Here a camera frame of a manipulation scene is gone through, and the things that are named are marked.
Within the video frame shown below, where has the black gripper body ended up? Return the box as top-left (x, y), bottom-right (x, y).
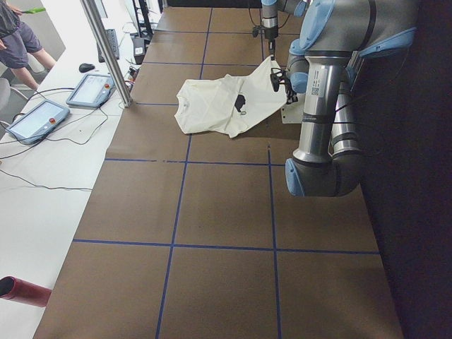
top-left (264, 26), bottom-right (278, 42)

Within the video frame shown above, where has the cream long-sleeve cat shirt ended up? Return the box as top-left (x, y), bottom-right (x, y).
top-left (174, 57), bottom-right (287, 138)

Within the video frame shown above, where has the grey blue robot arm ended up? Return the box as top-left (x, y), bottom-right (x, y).
top-left (261, 0), bottom-right (308, 60)
top-left (285, 1), bottom-right (419, 197)

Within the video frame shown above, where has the black power adapter box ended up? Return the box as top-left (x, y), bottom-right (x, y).
top-left (132, 37), bottom-right (146, 65)

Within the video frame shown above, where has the black keyboard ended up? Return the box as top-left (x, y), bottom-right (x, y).
top-left (97, 28), bottom-right (120, 63)

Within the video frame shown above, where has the far teach pendant tablet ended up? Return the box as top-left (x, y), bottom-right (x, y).
top-left (66, 73), bottom-right (114, 109)

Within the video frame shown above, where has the teach pendant tablet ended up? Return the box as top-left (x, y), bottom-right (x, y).
top-left (66, 73), bottom-right (114, 109)
top-left (6, 100), bottom-right (70, 145)

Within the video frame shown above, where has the black computer mouse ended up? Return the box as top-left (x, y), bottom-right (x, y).
top-left (78, 63), bottom-right (95, 73)

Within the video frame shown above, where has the person in grey shorts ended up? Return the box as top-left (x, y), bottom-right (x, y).
top-left (1, 1), bottom-right (56, 90)

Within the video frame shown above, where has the near teach pendant tablet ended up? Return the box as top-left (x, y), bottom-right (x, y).
top-left (6, 100), bottom-right (70, 145)

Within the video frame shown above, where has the red cylinder tube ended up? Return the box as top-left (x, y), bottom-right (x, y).
top-left (1, 276), bottom-right (52, 307)

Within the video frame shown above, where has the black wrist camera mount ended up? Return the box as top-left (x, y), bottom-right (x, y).
top-left (251, 25), bottom-right (265, 37)
top-left (270, 67), bottom-right (298, 105)

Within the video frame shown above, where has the aluminium frame post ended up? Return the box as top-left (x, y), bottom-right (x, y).
top-left (81, 0), bottom-right (132, 107)

